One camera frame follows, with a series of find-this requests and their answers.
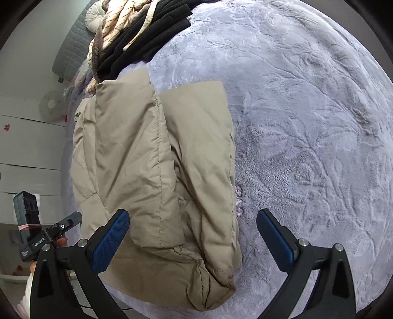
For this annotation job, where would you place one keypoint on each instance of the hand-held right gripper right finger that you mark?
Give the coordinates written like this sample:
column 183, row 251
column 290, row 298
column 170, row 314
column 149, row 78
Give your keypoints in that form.
column 274, row 239

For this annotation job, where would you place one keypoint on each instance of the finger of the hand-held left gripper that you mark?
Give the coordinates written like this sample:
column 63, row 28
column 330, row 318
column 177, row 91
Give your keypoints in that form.
column 72, row 220

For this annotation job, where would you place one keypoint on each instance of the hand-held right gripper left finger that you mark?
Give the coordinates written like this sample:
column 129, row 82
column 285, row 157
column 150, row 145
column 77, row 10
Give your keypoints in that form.
column 112, row 239

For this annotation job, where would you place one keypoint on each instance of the beige puffer jacket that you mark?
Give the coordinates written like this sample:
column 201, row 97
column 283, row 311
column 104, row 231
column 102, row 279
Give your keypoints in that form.
column 138, row 153

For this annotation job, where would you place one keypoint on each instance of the person's left forearm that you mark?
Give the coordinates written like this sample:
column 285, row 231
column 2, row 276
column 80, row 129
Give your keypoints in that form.
column 24, row 297

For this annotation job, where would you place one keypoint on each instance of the person's left hand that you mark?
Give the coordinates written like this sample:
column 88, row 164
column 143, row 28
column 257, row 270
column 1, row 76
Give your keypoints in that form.
column 33, row 268

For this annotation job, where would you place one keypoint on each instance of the white wardrobe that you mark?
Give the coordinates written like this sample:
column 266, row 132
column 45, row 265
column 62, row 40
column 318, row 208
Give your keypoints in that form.
column 24, row 144

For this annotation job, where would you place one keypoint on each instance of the white electric fan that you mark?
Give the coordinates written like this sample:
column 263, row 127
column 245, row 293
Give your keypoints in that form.
column 50, row 105

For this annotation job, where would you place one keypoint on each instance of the lavender embossed blanket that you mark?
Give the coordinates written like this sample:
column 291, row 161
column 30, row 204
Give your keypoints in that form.
column 307, row 122

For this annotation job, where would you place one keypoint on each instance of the grey quilted headboard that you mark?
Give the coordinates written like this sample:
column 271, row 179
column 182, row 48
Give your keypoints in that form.
column 69, row 46

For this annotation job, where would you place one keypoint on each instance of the black knit garment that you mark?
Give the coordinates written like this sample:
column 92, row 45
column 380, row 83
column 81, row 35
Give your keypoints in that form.
column 132, row 46

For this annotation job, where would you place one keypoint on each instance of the cream striped cloth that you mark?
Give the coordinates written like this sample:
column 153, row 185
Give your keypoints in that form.
column 110, row 24

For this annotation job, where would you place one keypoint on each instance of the round white cushion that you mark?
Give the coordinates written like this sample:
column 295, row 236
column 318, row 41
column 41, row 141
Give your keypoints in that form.
column 95, row 18

